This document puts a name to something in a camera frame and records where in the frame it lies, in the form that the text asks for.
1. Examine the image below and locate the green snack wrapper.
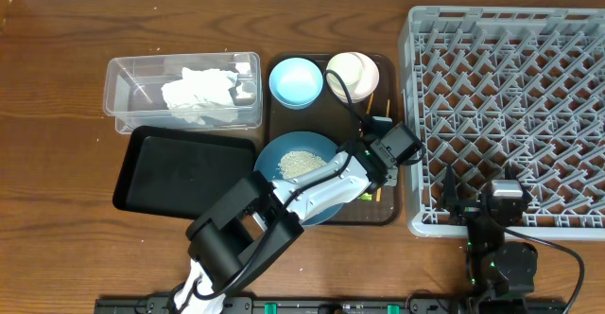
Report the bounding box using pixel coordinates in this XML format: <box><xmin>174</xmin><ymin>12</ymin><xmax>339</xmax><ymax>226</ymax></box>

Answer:
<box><xmin>358</xmin><ymin>193</ymin><xmax>373</xmax><ymax>201</ymax></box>

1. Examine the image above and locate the pile of white rice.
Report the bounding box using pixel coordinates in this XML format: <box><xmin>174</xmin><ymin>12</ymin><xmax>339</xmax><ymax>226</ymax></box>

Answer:
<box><xmin>278</xmin><ymin>151</ymin><xmax>326</xmax><ymax>179</ymax></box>

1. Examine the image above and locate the dark blue plate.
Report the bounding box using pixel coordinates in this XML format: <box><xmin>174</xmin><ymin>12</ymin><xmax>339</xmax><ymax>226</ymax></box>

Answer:
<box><xmin>253</xmin><ymin>131</ymin><xmax>351</xmax><ymax>226</ymax></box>

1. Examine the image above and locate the white napkin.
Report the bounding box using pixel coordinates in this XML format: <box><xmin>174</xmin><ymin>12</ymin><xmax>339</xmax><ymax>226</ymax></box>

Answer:
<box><xmin>161</xmin><ymin>67</ymin><xmax>237</xmax><ymax>125</ymax></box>

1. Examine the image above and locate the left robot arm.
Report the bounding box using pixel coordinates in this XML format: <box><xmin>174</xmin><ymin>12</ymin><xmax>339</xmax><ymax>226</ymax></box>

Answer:
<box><xmin>171</xmin><ymin>132</ymin><xmax>420</xmax><ymax>313</ymax></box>

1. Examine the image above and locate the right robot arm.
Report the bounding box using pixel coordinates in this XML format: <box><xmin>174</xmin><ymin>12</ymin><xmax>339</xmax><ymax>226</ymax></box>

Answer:
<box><xmin>439</xmin><ymin>166</ymin><xmax>538</xmax><ymax>313</ymax></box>

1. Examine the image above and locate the grey dishwasher rack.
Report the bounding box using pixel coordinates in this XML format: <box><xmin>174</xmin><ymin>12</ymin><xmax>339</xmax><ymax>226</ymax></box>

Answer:
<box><xmin>398</xmin><ymin>6</ymin><xmax>604</xmax><ymax>241</ymax></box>

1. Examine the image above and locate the clear plastic waste bin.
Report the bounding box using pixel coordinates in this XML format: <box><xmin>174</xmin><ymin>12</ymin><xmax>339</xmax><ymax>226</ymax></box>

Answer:
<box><xmin>103</xmin><ymin>52</ymin><xmax>263</xmax><ymax>133</ymax></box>

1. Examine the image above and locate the left wooden chopstick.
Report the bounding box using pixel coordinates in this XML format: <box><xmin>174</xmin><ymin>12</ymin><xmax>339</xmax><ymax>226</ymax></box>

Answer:
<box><xmin>366</xmin><ymin>93</ymin><xmax>374</xmax><ymax>115</ymax></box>

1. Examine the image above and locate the brown serving tray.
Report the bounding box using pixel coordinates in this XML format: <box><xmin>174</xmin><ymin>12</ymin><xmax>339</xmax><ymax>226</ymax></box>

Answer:
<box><xmin>264</xmin><ymin>54</ymin><xmax>403</xmax><ymax>226</ymax></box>

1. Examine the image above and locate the pink bowl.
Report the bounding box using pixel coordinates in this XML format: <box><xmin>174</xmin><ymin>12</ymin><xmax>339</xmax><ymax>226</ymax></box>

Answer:
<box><xmin>345</xmin><ymin>52</ymin><xmax>379</xmax><ymax>103</ymax></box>

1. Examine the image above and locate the cream plastic cup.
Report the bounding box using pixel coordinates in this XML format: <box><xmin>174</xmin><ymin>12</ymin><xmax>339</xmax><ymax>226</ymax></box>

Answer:
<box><xmin>327</xmin><ymin>53</ymin><xmax>363</xmax><ymax>95</ymax></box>

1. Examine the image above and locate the light blue bowl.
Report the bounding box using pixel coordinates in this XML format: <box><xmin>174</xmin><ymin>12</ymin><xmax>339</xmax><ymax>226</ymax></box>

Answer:
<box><xmin>268</xmin><ymin>58</ymin><xmax>323</xmax><ymax>110</ymax></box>

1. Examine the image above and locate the black plastic tray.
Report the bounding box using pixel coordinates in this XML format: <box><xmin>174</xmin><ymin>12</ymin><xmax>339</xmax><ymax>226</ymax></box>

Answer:
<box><xmin>112</xmin><ymin>126</ymin><xmax>255</xmax><ymax>219</ymax></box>

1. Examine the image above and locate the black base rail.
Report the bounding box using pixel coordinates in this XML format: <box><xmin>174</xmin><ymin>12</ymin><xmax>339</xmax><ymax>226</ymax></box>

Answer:
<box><xmin>93</xmin><ymin>296</ymin><xmax>568</xmax><ymax>314</ymax></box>

